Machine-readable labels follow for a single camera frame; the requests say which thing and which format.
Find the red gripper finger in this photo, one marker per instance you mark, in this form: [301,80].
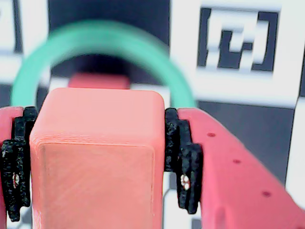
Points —
[14,167]
[238,186]

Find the orange cube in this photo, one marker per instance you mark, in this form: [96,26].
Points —
[95,155]

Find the red cube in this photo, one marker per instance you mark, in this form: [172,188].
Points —
[100,81]

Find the black white marker board mat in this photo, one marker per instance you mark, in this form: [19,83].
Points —
[238,71]

